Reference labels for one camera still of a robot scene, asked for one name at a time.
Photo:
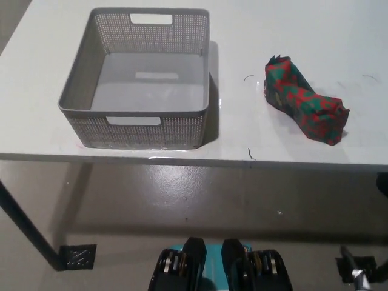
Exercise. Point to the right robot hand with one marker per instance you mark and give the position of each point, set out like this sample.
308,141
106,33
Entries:
351,263

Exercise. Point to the red green coffee bean bag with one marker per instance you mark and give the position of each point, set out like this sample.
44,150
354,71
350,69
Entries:
303,103

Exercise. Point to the grey perforated plastic basket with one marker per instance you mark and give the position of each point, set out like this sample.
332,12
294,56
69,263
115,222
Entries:
136,133

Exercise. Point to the black metal table leg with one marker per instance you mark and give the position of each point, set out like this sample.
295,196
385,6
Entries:
27,224

